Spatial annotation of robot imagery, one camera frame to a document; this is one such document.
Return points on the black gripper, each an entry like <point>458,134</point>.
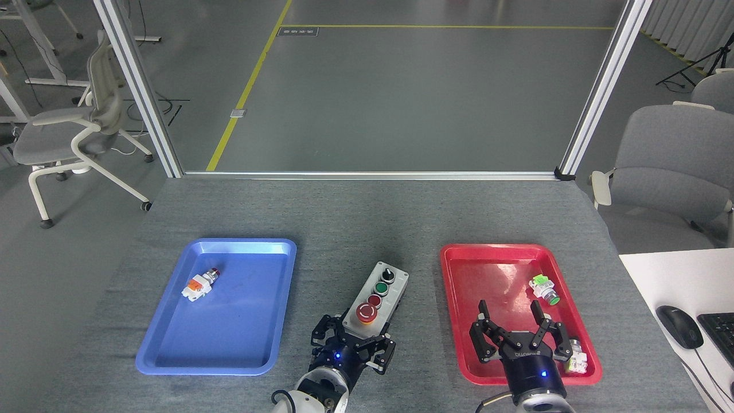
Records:
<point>338,362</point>
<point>533,376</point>

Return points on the grey control box with buttons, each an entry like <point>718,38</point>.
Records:
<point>384,292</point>

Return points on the red plastic tray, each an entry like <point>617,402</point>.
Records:
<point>487,275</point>

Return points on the grey felt table cloth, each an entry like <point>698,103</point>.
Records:
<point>367,229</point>

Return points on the blue plastic tray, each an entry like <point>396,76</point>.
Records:
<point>229,321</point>

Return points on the black computer mouse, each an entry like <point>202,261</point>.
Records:
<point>679,327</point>

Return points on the white desk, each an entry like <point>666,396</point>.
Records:
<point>671,281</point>

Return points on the black keyboard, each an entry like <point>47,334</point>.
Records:
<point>721,335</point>

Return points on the grey upholstered chair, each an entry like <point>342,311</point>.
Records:
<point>717,92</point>
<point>671,166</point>

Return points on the silver floor socket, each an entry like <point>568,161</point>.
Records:
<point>238,113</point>

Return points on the dark floor label plate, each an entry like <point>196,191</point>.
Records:
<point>297,31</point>

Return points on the black tripod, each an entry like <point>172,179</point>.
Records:
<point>702,62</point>

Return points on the white curtain panels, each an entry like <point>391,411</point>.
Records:
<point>688,26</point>

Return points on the white grey office chair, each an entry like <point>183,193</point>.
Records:
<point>49,135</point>

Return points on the green push button switch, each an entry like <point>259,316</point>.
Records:
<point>542,285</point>

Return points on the silver yellow-green button switch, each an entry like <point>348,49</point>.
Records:
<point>578,360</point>

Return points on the red push button switch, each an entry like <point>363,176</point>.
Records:
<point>198,285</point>

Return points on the silver aluminium rail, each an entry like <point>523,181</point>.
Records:
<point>367,175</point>

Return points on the black corner bracket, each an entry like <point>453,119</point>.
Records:
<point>564,174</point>

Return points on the silver aluminium post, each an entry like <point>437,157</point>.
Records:
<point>602,86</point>
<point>140,86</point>

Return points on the white desk frame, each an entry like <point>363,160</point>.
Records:
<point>43,46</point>

